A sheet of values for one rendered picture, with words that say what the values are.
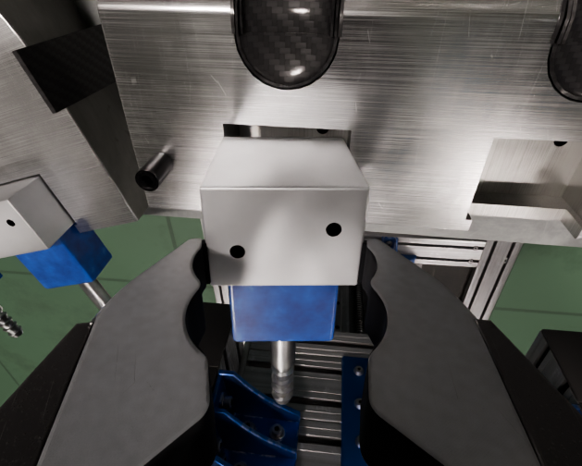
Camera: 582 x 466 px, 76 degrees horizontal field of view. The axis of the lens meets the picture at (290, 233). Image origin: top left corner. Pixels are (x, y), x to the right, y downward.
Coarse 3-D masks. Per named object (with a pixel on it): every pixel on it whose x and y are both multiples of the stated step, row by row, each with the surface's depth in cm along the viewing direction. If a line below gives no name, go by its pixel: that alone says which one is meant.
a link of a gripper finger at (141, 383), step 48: (192, 240) 12; (144, 288) 10; (192, 288) 10; (96, 336) 8; (144, 336) 8; (192, 336) 9; (96, 384) 7; (144, 384) 7; (192, 384) 7; (96, 432) 6; (144, 432) 6; (192, 432) 6
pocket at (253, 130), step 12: (228, 132) 16; (240, 132) 18; (252, 132) 18; (264, 132) 18; (276, 132) 18; (288, 132) 18; (300, 132) 18; (312, 132) 18; (324, 132) 18; (336, 132) 18; (348, 132) 18; (348, 144) 17
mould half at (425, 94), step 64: (128, 0) 13; (192, 0) 13; (384, 0) 12; (448, 0) 12; (512, 0) 12; (128, 64) 14; (192, 64) 14; (384, 64) 13; (448, 64) 13; (512, 64) 13; (192, 128) 16; (320, 128) 15; (384, 128) 15; (448, 128) 15; (512, 128) 14; (576, 128) 14; (192, 192) 18; (384, 192) 17; (448, 192) 16
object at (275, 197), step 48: (240, 144) 14; (288, 144) 14; (336, 144) 15; (240, 192) 11; (288, 192) 11; (336, 192) 11; (240, 240) 12; (288, 240) 12; (336, 240) 12; (240, 288) 14; (288, 288) 14; (336, 288) 14; (240, 336) 15; (288, 336) 15; (288, 384) 18
